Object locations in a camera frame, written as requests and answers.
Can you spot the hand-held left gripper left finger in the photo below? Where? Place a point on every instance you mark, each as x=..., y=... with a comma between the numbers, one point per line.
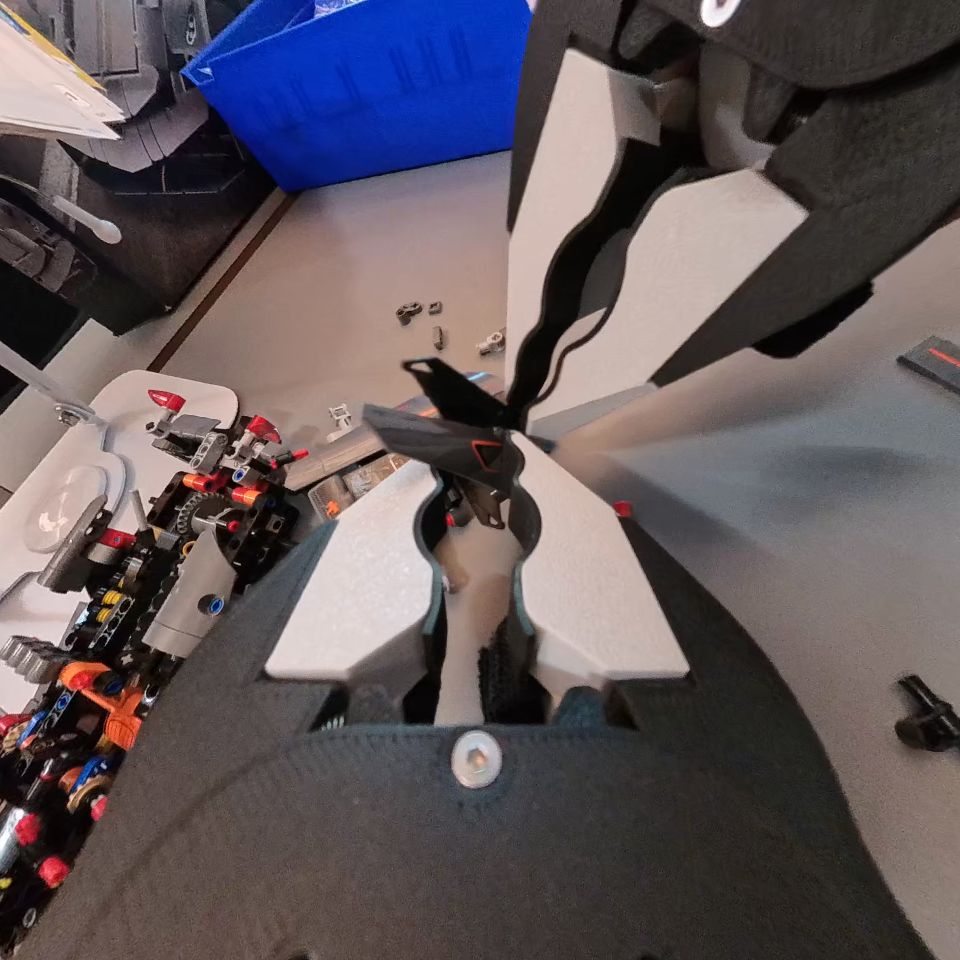
x=352, y=600

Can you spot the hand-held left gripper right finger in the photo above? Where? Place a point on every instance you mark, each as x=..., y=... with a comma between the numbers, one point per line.
x=600, y=600

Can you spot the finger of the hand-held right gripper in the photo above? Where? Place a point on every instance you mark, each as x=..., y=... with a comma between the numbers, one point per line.
x=555, y=172
x=697, y=255

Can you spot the black grey lego assembly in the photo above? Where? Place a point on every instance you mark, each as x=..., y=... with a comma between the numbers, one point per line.
x=337, y=465

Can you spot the dark grey lego wing panel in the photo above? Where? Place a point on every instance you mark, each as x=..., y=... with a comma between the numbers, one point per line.
x=450, y=450

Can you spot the light grey lego connector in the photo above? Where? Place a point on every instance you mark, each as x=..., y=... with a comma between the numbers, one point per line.
x=491, y=343

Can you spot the large lego car chassis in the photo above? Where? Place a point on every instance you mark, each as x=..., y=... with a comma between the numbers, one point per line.
x=135, y=600

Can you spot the black t-shaped lego piece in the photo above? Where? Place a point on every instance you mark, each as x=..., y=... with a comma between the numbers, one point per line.
x=926, y=720

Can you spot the dark lego set box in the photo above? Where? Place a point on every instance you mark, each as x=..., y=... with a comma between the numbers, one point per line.
x=165, y=150

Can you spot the lego instruction booklet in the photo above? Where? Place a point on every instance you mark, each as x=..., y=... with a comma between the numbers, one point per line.
x=45, y=90

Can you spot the blue plastic bin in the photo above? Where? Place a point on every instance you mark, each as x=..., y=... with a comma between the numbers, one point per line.
x=360, y=97

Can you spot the flat grey orange striped tile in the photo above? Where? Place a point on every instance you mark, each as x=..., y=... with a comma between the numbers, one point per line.
x=930, y=360

